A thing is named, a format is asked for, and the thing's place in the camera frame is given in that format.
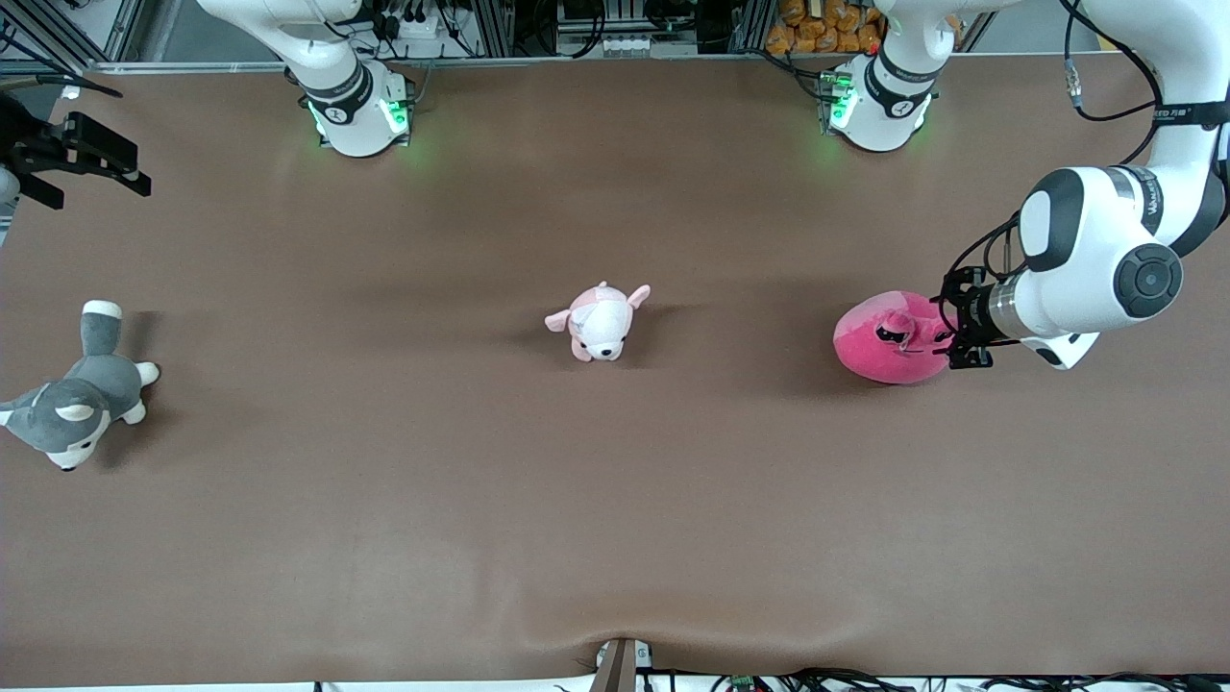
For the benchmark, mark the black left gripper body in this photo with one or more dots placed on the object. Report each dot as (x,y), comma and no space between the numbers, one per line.
(962,314)

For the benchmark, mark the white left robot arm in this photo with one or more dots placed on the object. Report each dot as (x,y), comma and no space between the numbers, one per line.
(1076,259)

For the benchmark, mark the white terminal strip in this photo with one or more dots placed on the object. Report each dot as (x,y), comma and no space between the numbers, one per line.
(649,44)

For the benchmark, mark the hot pink round plush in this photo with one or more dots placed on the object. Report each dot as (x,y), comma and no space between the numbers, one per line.
(874,346)

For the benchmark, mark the aluminium frame post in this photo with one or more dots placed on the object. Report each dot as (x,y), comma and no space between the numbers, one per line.
(488,27)

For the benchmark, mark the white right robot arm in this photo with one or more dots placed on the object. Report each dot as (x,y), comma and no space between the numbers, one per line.
(356,125)

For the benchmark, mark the grey white husky plush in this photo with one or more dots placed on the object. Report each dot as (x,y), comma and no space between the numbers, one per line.
(96,384)

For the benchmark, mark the pale pink dog plush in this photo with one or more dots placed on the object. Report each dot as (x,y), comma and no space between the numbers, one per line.
(601,322)

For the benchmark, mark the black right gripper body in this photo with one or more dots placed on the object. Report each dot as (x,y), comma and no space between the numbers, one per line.
(29,149)

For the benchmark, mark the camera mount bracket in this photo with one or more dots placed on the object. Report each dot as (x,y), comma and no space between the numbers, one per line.
(623,668)

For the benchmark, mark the white power strip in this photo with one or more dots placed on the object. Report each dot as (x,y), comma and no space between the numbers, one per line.
(413,21)

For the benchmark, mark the aluminium side frame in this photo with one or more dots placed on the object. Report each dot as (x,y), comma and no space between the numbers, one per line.
(67,34)

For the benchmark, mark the orange snack bags pile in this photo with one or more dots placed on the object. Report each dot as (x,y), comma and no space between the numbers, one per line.
(826,24)

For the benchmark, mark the aluminium table edge rail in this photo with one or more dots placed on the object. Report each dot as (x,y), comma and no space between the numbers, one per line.
(528,61)

